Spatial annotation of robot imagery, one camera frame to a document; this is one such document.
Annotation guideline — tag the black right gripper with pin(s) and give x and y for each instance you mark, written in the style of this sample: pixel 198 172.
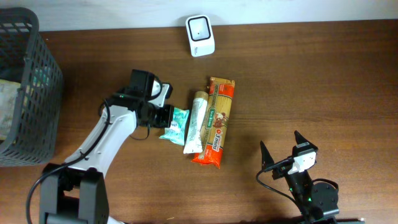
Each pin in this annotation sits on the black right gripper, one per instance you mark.
pixel 267 160

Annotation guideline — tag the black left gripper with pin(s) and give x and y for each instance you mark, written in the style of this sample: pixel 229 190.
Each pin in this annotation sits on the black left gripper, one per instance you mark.
pixel 166 117

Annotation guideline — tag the teal tissue packet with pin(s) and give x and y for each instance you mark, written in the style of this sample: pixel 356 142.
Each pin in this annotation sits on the teal tissue packet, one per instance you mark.
pixel 176 132

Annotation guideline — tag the white tube with brown cap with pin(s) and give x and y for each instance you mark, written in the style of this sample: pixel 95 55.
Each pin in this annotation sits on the white tube with brown cap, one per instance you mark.
pixel 193 142

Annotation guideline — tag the orange spaghetti packet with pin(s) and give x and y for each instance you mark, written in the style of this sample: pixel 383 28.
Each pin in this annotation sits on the orange spaghetti packet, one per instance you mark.
pixel 215 123

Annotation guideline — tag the cream snack bag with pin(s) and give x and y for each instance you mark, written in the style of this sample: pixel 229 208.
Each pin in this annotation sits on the cream snack bag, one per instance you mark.
pixel 9 93

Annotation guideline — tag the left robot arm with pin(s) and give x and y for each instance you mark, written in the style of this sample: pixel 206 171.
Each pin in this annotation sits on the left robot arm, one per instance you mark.
pixel 75 191

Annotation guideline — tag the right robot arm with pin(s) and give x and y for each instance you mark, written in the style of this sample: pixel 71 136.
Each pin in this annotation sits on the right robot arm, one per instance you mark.
pixel 316 199

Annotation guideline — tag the white barcode scanner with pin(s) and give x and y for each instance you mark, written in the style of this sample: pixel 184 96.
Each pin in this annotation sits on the white barcode scanner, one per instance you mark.
pixel 200 35

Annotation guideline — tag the dark grey plastic basket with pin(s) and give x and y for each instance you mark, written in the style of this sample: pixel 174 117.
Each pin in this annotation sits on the dark grey plastic basket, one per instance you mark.
pixel 26 59

